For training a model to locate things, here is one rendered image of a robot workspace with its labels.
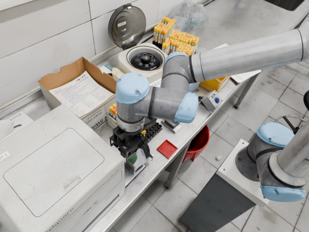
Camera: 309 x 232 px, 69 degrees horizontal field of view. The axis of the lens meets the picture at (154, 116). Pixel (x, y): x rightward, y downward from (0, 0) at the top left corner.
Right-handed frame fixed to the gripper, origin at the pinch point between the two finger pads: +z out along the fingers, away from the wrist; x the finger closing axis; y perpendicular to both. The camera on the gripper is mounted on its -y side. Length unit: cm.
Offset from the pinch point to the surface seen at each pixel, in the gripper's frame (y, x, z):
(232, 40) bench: -116, -16, 15
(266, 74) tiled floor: -231, 7, 102
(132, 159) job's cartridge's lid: 0.8, 0.4, 4.2
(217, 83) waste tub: -61, 1, 7
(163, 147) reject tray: -17.0, 2.6, 14.7
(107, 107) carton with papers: -9.7, -24.7, 5.1
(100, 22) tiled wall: -38, -59, -8
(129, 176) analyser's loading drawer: 4.1, 2.3, 10.9
